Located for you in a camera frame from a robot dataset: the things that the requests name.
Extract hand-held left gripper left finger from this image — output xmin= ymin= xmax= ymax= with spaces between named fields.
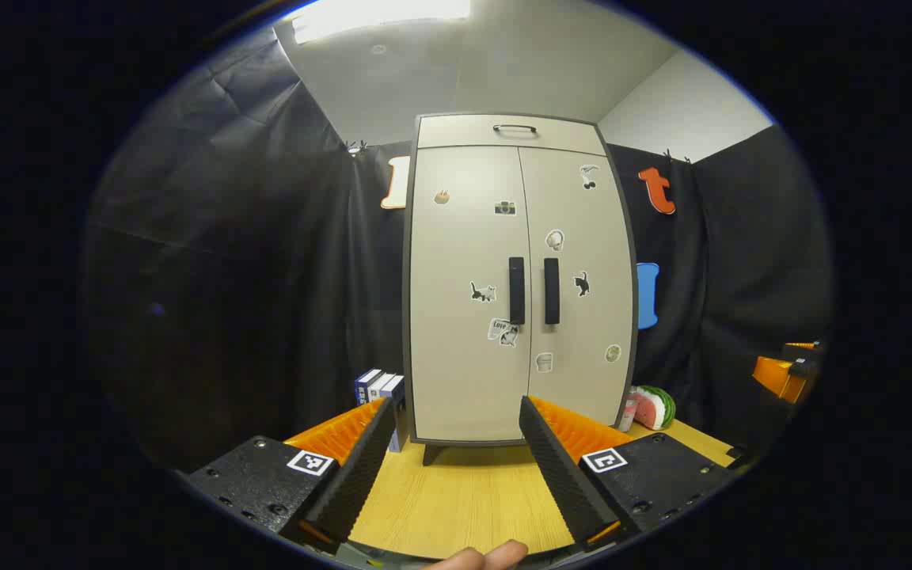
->
xmin=187 ymin=396 xmax=398 ymax=555

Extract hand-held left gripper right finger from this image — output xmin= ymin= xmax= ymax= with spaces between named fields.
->
xmin=519 ymin=395 xmax=734 ymax=551

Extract beige cabinet door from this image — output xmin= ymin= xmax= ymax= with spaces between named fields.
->
xmin=519 ymin=148 xmax=633 ymax=430
xmin=410 ymin=146 xmax=533 ymax=443

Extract beige double-door shoe cabinet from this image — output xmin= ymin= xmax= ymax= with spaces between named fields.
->
xmin=402 ymin=112 xmax=639 ymax=466

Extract beige cabinet drawer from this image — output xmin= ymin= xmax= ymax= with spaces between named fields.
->
xmin=416 ymin=115 xmax=607 ymax=157

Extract watermelon slice toy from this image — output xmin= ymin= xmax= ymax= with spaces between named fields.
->
xmin=632 ymin=386 xmax=677 ymax=431

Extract black backdrop cloth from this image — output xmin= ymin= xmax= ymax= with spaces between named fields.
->
xmin=84 ymin=32 xmax=833 ymax=476

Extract ceiling light panel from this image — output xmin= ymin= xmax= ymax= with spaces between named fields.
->
xmin=290 ymin=0 xmax=473 ymax=44

